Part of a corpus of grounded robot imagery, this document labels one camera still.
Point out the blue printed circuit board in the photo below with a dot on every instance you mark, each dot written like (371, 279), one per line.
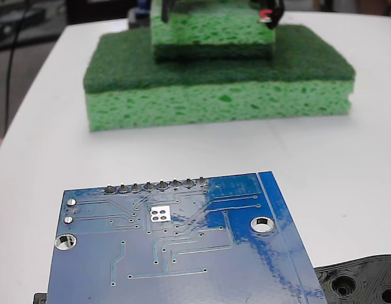
(214, 269)

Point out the small blue and grey object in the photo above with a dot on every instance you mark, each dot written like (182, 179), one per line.
(139, 16)

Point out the small green scrub sponge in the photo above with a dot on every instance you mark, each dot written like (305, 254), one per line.
(214, 35)

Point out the dark box in background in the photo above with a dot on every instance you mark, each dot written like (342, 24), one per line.
(100, 9)

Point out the brown cardboard object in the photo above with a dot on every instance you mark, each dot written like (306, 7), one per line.
(372, 5)

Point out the large green scrub sponge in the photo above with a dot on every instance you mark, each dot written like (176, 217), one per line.
(195, 101)

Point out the dark equipment on floor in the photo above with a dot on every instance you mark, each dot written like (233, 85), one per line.
(24, 22)

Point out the black plastic bracket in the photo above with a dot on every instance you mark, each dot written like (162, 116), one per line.
(356, 275)

